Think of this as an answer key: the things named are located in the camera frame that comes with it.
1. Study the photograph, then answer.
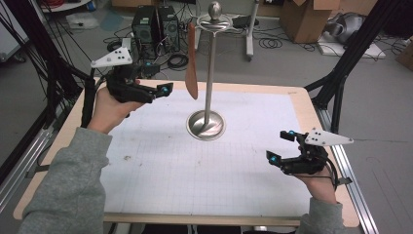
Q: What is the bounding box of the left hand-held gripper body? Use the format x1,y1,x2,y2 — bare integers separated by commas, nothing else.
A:
90,46,159,104

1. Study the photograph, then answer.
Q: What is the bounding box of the thick black cable coil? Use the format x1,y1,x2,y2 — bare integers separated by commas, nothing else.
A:
166,53,190,70

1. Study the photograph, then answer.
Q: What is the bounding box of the person's left hand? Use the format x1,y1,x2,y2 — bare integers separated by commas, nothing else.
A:
87,86,145,135

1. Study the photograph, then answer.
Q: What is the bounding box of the metal utensil stand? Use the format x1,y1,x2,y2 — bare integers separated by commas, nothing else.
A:
185,0,234,142

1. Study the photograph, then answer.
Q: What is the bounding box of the wooden spatula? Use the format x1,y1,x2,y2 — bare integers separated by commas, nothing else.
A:
184,21,200,100

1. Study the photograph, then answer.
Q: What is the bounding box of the large open cardboard box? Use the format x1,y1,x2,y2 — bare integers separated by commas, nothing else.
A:
280,0,343,45

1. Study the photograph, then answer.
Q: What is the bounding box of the white flat box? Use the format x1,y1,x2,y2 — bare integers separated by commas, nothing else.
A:
317,32,388,60

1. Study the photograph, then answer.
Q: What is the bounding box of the black frame post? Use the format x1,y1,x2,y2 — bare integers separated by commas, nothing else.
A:
0,0,98,131
304,0,407,135

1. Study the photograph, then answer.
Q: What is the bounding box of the aluminium rail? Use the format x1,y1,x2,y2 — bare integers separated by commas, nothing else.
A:
313,103,379,234
0,126,55,213

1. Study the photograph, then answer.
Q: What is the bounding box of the black flat device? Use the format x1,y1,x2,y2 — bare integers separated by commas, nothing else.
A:
232,14,261,29

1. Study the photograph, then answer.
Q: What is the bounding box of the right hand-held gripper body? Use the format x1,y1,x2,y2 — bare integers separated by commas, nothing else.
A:
280,127,355,176

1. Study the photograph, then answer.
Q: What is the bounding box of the thin black cable coil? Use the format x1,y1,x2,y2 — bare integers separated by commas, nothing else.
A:
258,36,284,51

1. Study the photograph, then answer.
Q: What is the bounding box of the grey bag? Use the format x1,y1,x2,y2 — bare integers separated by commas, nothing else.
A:
324,12,367,45

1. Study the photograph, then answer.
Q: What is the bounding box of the white grid mat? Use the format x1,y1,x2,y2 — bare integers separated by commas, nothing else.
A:
99,89,312,218

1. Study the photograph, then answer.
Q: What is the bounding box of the small open cardboard box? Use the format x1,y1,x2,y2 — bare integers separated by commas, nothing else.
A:
394,36,413,72

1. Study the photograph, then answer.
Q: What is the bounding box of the person's right hand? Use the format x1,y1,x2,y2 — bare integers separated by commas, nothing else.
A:
293,169,339,205

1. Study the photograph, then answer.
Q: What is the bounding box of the black computer tower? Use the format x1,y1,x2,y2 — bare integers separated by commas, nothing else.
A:
131,5,161,60
157,5,181,54

